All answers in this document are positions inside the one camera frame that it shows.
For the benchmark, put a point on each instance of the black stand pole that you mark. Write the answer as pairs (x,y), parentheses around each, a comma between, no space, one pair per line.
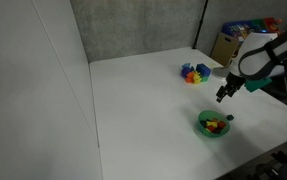
(199,27)

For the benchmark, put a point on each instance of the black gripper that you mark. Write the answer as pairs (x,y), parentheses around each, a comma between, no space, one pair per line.
(234,83)

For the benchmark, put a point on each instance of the blue cube block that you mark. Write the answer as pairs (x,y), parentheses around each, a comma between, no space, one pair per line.
(203,70)

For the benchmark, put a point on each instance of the small green block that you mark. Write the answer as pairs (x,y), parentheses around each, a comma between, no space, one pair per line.
(230,117)

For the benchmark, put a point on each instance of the green plastic bowl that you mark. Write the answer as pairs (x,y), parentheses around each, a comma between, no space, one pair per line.
(209,114)

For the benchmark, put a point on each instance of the orange toy block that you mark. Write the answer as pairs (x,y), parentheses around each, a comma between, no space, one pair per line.
(190,77)

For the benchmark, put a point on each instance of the colourful blocks in bowl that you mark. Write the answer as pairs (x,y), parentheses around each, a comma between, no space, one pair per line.
(214,125)

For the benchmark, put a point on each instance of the purple round block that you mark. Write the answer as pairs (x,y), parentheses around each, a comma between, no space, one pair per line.
(186,70)

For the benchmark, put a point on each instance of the light blue toy piece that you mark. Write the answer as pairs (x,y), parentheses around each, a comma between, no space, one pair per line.
(186,65)

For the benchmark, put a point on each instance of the yellow toy block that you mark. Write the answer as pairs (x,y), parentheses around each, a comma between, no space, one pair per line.
(197,78)

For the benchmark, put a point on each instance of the green flat block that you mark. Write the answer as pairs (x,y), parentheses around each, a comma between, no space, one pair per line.
(204,78)

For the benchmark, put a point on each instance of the colourful toy box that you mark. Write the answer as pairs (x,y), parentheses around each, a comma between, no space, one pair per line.
(241,29)

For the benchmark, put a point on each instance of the brown cardboard box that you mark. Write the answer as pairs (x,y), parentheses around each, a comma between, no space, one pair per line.
(224,49)

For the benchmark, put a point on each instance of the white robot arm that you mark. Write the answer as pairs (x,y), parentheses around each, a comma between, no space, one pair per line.
(260,57)

